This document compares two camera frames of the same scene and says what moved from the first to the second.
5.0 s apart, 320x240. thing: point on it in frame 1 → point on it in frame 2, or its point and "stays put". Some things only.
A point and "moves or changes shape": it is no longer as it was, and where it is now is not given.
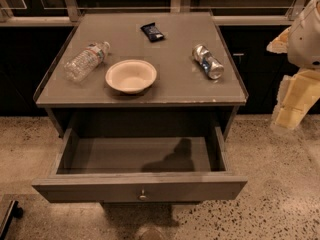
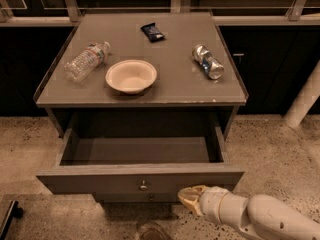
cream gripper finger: (280, 44) → (217, 203)
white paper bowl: (131, 76) stays put
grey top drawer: (140, 165) moves or changes shape
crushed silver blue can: (207, 62) stays put
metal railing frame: (234, 5) stays put
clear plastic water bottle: (85, 61) stays put
